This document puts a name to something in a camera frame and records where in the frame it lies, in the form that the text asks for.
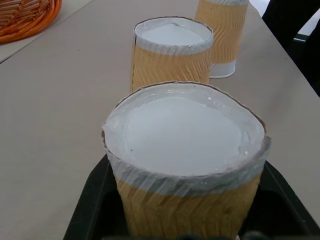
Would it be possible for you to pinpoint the dark chair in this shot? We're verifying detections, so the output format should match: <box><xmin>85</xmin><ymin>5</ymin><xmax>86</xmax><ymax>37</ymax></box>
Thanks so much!
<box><xmin>261</xmin><ymin>0</ymin><xmax>320</xmax><ymax>98</ymax></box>

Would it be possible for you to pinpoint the orange woven basket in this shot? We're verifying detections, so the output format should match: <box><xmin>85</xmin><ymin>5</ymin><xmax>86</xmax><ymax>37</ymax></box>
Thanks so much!
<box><xmin>0</xmin><ymin>0</ymin><xmax>63</xmax><ymax>44</ymax></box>

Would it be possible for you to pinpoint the tan ribbed paper cup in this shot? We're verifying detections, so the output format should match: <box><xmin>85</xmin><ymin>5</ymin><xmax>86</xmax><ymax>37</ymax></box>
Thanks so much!
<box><xmin>100</xmin><ymin>80</ymin><xmax>272</xmax><ymax>240</ymax></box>
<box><xmin>129</xmin><ymin>16</ymin><xmax>215</xmax><ymax>93</ymax></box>
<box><xmin>194</xmin><ymin>0</ymin><xmax>249</xmax><ymax>80</ymax></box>

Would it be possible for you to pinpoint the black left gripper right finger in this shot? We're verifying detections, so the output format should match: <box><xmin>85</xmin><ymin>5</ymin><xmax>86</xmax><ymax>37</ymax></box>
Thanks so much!
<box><xmin>241</xmin><ymin>159</ymin><xmax>320</xmax><ymax>240</ymax></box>

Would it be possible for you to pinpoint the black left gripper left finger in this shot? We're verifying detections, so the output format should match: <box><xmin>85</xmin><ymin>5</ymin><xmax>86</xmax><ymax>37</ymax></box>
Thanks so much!
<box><xmin>62</xmin><ymin>154</ymin><xmax>133</xmax><ymax>240</ymax></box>

